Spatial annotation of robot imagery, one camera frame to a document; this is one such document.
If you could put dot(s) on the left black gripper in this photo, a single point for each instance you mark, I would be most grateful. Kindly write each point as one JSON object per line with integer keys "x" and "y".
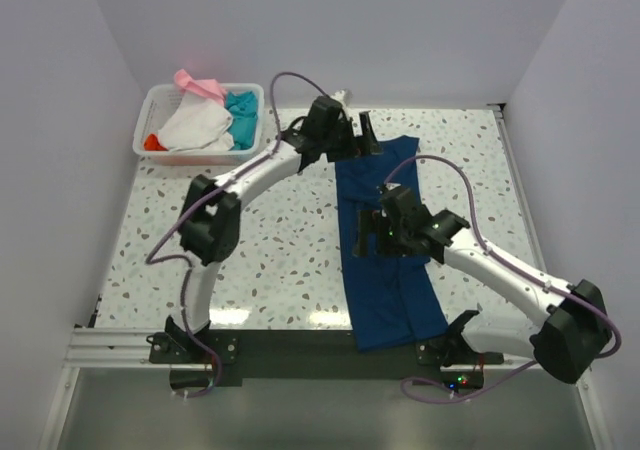
{"x": 353, "y": 138}

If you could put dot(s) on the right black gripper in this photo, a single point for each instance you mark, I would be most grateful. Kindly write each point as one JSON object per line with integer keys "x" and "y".
{"x": 370, "y": 233}

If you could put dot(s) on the blue mickey t-shirt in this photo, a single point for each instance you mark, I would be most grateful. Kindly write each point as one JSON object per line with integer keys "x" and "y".
{"x": 391, "y": 301}

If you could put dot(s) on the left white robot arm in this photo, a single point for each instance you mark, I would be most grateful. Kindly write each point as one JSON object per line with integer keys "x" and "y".
{"x": 210, "y": 222}

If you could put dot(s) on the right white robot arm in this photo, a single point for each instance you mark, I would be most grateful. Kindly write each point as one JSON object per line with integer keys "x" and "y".
{"x": 571, "y": 327}

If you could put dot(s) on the teal t-shirt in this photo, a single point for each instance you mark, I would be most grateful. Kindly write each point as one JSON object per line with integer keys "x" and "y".
{"x": 243, "y": 108}

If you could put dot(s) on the pink t-shirt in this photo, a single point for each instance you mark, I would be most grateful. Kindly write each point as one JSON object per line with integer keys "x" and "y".
{"x": 206, "y": 88}

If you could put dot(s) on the white t-shirt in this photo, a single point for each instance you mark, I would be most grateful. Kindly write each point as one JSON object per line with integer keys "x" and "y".
{"x": 198, "y": 124}

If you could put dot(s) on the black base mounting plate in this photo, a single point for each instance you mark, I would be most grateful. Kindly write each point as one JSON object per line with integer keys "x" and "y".
{"x": 233, "y": 356}

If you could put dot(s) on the white plastic laundry basket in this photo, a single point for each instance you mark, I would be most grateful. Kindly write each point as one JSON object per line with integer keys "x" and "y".
{"x": 160, "y": 104}

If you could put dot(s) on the orange t-shirt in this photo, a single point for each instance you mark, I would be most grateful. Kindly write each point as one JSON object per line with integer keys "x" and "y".
{"x": 152, "y": 144}

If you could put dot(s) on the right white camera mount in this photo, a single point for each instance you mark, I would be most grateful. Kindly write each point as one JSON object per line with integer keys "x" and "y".
{"x": 385, "y": 187}

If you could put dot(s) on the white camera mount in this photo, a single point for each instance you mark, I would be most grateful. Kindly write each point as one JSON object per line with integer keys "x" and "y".
{"x": 343, "y": 96}
{"x": 385, "y": 187}

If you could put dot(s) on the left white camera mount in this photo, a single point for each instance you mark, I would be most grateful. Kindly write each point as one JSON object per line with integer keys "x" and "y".
{"x": 343, "y": 96}

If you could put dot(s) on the aluminium frame rail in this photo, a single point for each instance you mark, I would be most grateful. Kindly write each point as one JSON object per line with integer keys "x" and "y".
{"x": 90, "y": 348}

